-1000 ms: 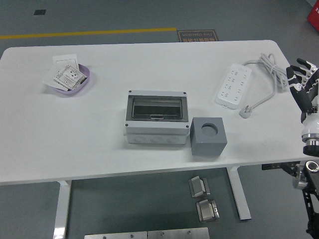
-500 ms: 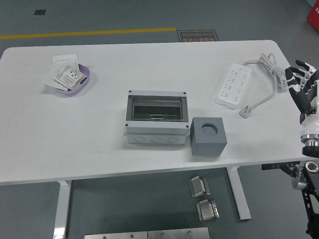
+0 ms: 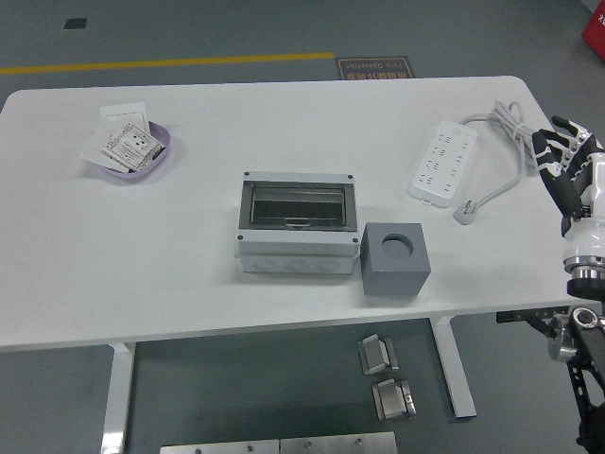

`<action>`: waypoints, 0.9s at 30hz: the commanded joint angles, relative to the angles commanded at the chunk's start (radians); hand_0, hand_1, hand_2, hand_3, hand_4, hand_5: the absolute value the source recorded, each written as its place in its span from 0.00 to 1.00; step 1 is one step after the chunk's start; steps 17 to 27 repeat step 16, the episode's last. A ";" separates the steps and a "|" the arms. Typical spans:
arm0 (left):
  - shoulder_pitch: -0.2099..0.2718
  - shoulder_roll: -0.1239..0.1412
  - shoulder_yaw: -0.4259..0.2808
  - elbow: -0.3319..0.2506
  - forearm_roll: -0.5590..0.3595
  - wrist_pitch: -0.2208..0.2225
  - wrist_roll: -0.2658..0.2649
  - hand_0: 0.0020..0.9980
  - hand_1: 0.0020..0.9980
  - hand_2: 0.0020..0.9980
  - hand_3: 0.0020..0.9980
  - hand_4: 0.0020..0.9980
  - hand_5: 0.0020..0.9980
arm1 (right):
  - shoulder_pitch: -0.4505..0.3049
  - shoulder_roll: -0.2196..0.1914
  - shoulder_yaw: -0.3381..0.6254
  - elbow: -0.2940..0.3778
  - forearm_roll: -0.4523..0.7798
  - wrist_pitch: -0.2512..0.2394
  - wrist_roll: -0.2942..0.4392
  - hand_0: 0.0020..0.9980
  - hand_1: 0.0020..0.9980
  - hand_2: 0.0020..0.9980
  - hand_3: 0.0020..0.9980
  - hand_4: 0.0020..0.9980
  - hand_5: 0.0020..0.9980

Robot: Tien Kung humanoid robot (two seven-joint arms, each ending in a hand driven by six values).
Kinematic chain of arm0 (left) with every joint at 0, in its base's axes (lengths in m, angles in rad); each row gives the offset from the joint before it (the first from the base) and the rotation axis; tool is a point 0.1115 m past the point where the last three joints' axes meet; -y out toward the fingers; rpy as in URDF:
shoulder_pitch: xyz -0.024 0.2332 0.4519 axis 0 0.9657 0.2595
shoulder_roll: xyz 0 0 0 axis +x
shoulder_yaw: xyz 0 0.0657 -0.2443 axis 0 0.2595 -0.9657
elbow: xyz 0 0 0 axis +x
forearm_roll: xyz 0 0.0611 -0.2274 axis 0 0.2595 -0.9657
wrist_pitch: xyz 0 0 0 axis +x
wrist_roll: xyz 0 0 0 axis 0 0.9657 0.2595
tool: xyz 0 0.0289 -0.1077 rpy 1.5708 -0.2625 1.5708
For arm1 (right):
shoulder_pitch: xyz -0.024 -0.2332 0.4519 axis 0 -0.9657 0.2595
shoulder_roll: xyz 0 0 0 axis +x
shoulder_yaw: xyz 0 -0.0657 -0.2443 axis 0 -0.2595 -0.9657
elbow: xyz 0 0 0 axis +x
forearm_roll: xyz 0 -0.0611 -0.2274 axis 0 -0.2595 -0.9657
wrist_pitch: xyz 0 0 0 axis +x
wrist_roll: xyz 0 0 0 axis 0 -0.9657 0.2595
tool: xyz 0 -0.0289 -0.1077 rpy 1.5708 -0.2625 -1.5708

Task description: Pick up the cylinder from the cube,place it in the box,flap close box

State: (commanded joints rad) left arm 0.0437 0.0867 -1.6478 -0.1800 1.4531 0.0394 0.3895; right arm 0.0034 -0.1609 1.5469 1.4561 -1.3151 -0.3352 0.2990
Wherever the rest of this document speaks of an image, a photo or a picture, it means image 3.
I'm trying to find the blank white switch panel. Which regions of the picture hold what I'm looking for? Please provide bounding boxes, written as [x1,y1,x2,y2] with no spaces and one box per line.
[99,102,152,134]

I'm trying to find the white power cord with plug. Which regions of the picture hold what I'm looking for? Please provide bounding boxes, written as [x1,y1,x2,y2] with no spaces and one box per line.
[452,99,545,226]

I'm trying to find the grey junction box clear lid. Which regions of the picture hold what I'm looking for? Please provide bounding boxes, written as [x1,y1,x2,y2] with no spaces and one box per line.
[234,170,362,274]

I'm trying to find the purple plastic tray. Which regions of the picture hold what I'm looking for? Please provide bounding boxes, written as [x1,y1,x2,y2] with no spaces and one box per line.
[84,120,172,180]

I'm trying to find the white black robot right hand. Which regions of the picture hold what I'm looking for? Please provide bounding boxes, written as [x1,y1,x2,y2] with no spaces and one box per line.
[531,115,605,266]

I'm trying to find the grey cube with round hole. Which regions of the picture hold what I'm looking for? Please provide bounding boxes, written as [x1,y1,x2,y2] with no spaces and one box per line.
[359,221,431,298]

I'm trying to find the small metal block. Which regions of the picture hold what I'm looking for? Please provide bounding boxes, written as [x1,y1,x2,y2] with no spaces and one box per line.
[372,377,419,423]
[357,334,400,376]

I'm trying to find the red object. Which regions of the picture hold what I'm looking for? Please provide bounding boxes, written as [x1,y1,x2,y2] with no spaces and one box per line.
[580,0,605,48]

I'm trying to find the plain white card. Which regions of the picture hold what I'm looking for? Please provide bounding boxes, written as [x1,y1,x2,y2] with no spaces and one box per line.
[79,125,134,174]

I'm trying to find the white power strip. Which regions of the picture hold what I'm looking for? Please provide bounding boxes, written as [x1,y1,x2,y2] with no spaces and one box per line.
[407,118,478,209]

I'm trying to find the black perforated bar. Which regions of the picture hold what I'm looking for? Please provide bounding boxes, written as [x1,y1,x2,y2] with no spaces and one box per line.
[495,306,571,325]

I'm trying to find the printed white socket panel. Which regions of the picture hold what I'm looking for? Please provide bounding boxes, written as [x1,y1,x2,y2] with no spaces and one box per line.
[101,122,167,172]

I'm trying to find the brown floor sign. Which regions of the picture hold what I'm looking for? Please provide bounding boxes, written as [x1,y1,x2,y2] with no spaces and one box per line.
[336,57,416,81]

